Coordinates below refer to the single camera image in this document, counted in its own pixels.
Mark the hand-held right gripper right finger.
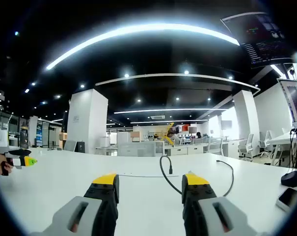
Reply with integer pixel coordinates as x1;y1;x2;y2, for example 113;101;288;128
182;172;258;236

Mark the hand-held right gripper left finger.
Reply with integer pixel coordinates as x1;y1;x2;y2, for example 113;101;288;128
40;173;120;236

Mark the white desk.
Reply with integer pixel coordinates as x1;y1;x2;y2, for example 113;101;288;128
0;147;297;236

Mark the frosted desk partition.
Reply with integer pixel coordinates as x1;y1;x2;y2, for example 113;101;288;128
117;142;164;157

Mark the blue standing banner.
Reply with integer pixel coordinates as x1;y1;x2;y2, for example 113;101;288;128
36;122;44;146

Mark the white drawer cabinet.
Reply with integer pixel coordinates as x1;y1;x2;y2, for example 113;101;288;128
171;145;208;157

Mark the white office chair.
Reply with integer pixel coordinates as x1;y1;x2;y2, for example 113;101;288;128
258;130;272;158
237;133;254;161

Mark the white-edged smartphone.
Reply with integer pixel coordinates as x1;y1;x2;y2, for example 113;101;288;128
275;187;297;213

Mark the black computer mouse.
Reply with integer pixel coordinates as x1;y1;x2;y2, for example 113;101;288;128
280;170;297;187

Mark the white side table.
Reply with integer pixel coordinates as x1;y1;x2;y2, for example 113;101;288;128
266;132;297;168

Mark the white-framed laptop screen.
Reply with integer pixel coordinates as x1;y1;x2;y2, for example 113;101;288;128
276;78;297;129

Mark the dark computer monitor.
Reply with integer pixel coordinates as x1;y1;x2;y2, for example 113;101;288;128
220;11;297;70

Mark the thin black cable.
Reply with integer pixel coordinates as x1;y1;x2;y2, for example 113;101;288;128
216;159;235;197

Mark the thin white cable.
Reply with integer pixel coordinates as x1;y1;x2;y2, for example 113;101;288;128
120;173;164;178

